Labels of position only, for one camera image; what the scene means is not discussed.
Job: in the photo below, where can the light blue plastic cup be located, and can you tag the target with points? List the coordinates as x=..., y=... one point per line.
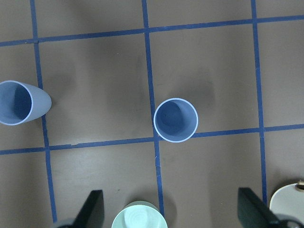
x=21, y=103

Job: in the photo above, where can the mint green bowl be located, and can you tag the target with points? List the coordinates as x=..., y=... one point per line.
x=139, y=214

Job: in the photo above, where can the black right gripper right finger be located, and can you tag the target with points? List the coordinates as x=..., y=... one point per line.
x=252, y=212

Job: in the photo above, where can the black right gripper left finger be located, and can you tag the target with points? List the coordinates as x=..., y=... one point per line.
x=91, y=214

